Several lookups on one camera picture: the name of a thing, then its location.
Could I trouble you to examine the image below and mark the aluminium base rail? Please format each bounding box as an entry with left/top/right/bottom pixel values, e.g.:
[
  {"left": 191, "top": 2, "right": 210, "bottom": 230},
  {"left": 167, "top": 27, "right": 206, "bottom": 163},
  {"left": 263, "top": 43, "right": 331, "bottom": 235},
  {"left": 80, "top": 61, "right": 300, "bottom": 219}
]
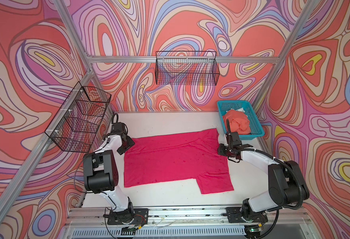
[{"left": 59, "top": 205, "right": 320, "bottom": 239}]

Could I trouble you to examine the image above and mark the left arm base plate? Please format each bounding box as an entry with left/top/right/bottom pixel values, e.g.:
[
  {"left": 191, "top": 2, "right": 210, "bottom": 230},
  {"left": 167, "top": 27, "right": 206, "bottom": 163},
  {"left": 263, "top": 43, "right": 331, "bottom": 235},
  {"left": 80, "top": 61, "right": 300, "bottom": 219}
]
[{"left": 103, "top": 208, "right": 149, "bottom": 226}]

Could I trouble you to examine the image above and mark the magenta t shirt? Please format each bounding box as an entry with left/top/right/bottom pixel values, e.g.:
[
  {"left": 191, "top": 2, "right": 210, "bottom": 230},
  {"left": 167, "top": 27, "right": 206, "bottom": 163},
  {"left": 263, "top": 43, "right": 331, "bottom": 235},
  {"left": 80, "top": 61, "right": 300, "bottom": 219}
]
[{"left": 124, "top": 128, "right": 234, "bottom": 195}]

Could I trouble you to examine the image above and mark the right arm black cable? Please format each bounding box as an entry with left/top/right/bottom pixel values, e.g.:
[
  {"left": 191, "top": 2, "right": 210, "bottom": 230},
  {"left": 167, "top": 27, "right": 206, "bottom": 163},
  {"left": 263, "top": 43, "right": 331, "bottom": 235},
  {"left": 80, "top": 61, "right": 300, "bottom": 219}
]
[{"left": 225, "top": 119, "right": 305, "bottom": 239}]

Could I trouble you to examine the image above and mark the left black wire basket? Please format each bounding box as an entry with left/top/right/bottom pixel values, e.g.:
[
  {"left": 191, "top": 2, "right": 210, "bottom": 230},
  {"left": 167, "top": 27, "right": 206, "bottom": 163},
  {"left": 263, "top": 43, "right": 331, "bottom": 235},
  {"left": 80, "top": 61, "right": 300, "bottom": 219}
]
[{"left": 45, "top": 83, "right": 111, "bottom": 153}]

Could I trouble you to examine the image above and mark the teal plastic basket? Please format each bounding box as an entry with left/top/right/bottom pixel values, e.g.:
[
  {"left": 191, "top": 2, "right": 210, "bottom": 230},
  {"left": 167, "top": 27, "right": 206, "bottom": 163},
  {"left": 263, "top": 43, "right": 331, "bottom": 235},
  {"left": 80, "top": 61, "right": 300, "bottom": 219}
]
[{"left": 217, "top": 100, "right": 265, "bottom": 140}]

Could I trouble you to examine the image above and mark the black wire basket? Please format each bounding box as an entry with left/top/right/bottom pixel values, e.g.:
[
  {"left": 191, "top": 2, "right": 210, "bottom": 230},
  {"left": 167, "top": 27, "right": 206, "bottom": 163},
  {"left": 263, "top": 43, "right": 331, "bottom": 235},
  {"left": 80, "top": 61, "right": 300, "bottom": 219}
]
[
  {"left": 155, "top": 50, "right": 220, "bottom": 86},
  {"left": 45, "top": 83, "right": 111, "bottom": 153}
]

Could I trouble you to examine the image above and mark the back black wire basket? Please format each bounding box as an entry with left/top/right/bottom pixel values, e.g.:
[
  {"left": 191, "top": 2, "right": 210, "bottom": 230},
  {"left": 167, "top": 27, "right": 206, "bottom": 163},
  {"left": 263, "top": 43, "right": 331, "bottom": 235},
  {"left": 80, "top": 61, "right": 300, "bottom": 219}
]
[{"left": 155, "top": 50, "right": 220, "bottom": 86}]

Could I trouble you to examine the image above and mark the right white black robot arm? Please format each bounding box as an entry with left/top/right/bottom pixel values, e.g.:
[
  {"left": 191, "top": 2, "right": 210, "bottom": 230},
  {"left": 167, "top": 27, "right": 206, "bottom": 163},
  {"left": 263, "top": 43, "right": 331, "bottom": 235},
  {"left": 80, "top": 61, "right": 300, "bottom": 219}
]
[{"left": 218, "top": 132, "right": 310, "bottom": 222}]

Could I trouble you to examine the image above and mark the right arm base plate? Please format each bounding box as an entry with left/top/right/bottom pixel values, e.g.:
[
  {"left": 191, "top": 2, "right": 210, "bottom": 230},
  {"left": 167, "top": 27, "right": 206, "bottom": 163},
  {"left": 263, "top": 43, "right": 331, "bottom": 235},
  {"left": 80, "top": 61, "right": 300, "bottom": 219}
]
[{"left": 222, "top": 206, "right": 268, "bottom": 224}]

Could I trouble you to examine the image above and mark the coral orange t shirt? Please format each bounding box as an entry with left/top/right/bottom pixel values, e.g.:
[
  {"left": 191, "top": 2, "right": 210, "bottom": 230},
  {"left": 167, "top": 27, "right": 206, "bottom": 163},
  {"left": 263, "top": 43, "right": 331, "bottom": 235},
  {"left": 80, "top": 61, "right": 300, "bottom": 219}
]
[{"left": 223, "top": 110, "right": 251, "bottom": 134}]

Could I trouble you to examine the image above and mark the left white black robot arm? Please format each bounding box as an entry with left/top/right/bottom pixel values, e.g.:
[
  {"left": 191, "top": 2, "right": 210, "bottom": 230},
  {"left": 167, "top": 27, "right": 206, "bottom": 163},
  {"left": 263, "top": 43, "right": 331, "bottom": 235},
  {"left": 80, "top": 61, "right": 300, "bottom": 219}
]
[{"left": 83, "top": 122, "right": 135, "bottom": 224}]

